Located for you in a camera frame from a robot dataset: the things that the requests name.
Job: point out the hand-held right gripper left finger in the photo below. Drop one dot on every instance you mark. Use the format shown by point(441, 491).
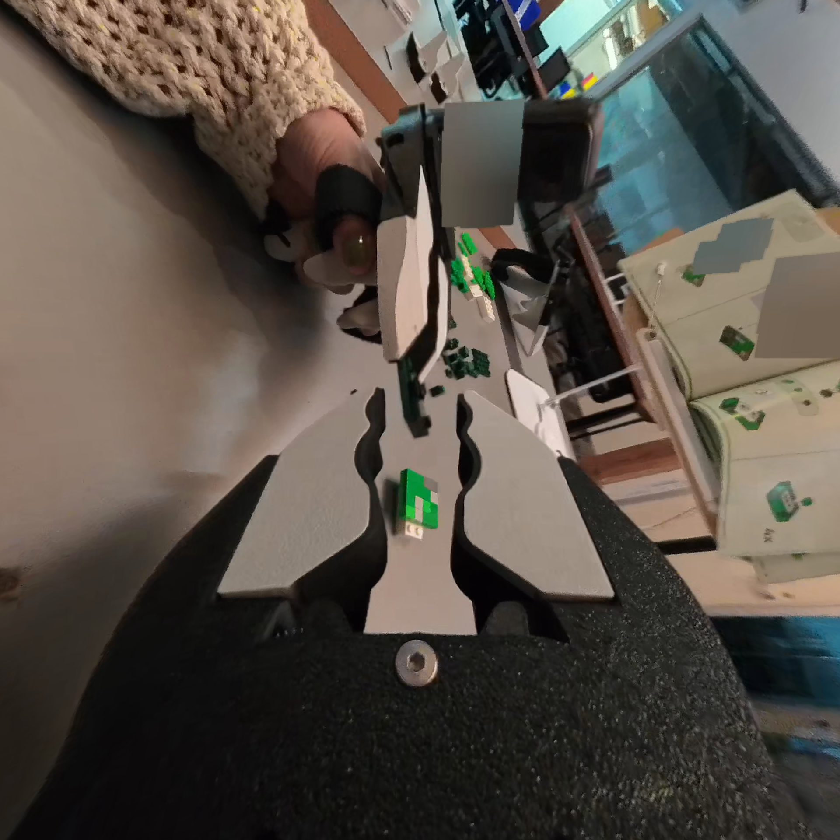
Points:
point(308, 518)

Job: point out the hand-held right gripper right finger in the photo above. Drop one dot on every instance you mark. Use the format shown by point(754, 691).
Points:
point(531, 518)

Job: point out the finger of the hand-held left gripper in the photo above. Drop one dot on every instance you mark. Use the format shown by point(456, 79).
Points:
point(443, 302)
point(403, 289)

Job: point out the dark green lego plate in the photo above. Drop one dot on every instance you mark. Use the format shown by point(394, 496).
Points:
point(413, 407)

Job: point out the green and white lego assembly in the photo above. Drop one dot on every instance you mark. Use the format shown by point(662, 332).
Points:
point(417, 499)

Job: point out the person's left forearm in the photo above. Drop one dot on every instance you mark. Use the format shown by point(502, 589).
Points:
point(197, 52)

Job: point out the pile of green white lego bricks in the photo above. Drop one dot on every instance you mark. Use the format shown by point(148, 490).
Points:
point(472, 275)

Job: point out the pile of dark green lego pieces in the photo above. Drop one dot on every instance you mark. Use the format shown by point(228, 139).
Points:
point(469, 364)

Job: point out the lego instruction booklet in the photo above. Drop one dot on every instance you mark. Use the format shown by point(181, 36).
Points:
point(754, 459)

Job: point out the person's left hand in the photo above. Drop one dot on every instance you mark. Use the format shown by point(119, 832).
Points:
point(315, 144)

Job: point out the clear plastic bag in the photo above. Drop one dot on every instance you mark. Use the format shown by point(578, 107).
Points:
point(525, 308)

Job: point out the black monitor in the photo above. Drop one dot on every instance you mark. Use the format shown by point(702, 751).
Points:
point(554, 69)

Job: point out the white tray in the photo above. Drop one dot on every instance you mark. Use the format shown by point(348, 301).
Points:
point(528, 407)

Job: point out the glass partition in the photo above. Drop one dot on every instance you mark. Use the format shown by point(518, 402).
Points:
point(682, 144)

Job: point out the white book stand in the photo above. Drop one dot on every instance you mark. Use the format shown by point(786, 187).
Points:
point(656, 367)

